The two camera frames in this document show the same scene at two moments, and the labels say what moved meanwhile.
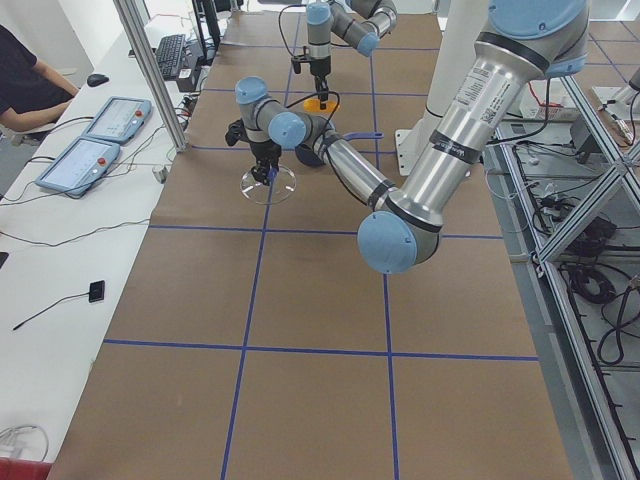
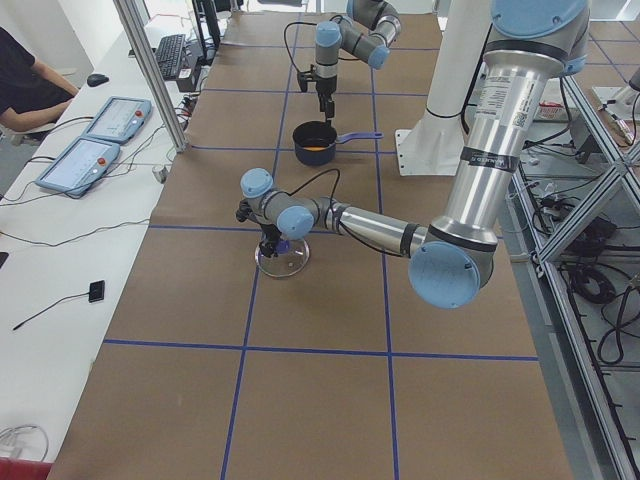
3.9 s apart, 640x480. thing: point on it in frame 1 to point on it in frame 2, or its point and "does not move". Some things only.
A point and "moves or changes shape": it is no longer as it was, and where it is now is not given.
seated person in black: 31,91 does not move
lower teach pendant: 79,164 does not move
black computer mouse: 94,80 does not move
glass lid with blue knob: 283,184 moves or changes shape
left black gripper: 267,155 to 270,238
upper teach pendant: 119,119 does not move
